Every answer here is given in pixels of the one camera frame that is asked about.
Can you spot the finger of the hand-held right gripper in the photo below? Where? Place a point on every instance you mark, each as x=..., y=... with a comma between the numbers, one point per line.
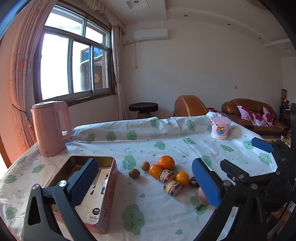
x=262, y=144
x=233, y=169

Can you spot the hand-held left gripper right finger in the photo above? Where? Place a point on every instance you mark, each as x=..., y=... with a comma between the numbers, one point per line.
x=205, y=183

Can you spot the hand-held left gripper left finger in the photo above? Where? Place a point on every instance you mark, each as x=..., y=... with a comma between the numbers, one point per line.
x=84, y=179

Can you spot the dark wrinkled passion fruit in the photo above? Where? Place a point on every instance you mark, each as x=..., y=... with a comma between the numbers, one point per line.
x=193, y=182

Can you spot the small smooth orange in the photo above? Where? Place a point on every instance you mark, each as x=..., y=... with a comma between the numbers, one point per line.
x=182, y=178
x=155, y=171

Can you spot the pink metal tin box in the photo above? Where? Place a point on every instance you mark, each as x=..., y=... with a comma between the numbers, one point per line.
x=111, y=185

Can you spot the large bumpy orange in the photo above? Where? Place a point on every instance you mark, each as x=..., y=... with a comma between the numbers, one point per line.
x=166, y=162

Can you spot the brown kiwi fruit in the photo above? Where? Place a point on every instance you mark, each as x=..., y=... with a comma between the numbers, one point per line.
x=134, y=173

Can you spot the pink floral cushion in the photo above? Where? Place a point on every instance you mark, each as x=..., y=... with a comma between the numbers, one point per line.
x=248, y=115
x=268, y=117

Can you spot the dark dining chair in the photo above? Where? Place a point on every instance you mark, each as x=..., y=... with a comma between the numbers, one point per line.
x=284, y=115

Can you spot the pink cartoon cup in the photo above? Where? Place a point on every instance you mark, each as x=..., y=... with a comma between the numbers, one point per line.
x=220, y=129

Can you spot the brown leather sofa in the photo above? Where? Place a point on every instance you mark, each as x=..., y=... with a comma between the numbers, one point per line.
x=231, y=111

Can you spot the pink electric kettle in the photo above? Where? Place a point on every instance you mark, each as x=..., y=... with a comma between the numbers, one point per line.
x=48, y=129

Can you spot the white green-printed tablecloth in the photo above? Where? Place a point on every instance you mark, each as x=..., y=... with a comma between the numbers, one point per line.
x=150, y=143

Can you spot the brown leather armchair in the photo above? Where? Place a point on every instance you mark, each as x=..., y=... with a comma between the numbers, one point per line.
x=189, y=105

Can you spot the dark round stool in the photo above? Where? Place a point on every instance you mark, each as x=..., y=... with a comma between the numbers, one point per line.
x=143, y=107

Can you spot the pink window sticker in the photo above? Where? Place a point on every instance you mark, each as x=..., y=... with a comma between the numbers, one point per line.
x=97, y=77

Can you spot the brown framed window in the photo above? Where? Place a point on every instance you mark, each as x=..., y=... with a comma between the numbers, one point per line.
x=55, y=64

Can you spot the pink floral curtain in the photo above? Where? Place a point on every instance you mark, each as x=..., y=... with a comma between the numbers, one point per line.
x=25, y=69
x=118, y=60

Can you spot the frilled curtain valance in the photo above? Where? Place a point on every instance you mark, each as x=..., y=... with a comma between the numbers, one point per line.
x=108, y=16

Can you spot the wooden door frame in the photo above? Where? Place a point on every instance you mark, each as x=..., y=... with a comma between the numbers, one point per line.
x=4, y=150

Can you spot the white wall air conditioner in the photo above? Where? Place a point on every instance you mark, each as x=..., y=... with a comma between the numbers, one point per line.
x=150, y=34

